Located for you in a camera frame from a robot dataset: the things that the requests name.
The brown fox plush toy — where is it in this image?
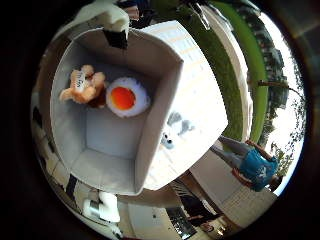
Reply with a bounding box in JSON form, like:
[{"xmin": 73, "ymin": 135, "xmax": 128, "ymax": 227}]
[{"xmin": 59, "ymin": 64, "xmax": 108, "ymax": 108}]

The fried egg plush toy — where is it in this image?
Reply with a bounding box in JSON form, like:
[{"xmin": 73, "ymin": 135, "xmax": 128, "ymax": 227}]
[{"xmin": 105, "ymin": 77, "xmax": 151, "ymax": 118}]

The white plush toy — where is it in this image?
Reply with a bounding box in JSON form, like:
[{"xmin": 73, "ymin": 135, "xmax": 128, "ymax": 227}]
[{"xmin": 159, "ymin": 111, "xmax": 196, "ymax": 150}]

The white fabric storage box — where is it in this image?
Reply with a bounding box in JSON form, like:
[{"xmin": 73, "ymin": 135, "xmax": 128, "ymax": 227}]
[{"xmin": 49, "ymin": 20, "xmax": 185, "ymax": 197}]

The person in blue shirt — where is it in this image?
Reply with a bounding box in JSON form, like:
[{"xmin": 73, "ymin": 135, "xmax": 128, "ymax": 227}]
[{"xmin": 209, "ymin": 134, "xmax": 284, "ymax": 193}]

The person in dark top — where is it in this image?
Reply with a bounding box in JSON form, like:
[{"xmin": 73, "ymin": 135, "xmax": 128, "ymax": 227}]
[{"xmin": 181, "ymin": 193, "xmax": 223, "ymax": 234}]

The white plastic mount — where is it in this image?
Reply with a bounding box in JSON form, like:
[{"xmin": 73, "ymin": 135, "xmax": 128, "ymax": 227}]
[{"xmin": 81, "ymin": 191, "xmax": 122, "ymax": 224}]

